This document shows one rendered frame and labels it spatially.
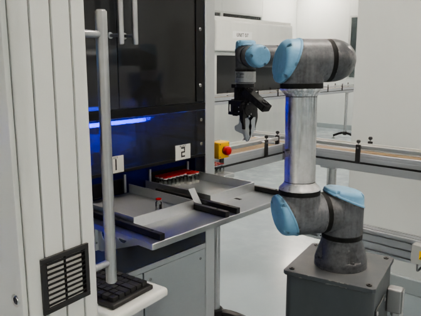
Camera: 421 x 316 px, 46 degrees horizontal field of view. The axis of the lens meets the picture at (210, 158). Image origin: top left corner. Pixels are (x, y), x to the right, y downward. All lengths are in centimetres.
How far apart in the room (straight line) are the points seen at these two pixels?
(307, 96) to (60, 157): 67
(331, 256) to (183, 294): 88
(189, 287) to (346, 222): 95
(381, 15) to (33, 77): 248
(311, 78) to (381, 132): 186
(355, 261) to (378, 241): 115
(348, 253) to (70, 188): 81
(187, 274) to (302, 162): 97
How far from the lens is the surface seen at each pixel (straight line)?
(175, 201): 176
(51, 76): 98
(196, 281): 223
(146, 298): 129
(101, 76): 108
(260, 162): 260
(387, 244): 263
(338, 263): 148
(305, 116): 136
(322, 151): 265
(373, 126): 319
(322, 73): 137
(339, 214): 143
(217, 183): 206
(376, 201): 326
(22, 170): 97
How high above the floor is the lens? 138
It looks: 11 degrees down
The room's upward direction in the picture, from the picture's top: straight up
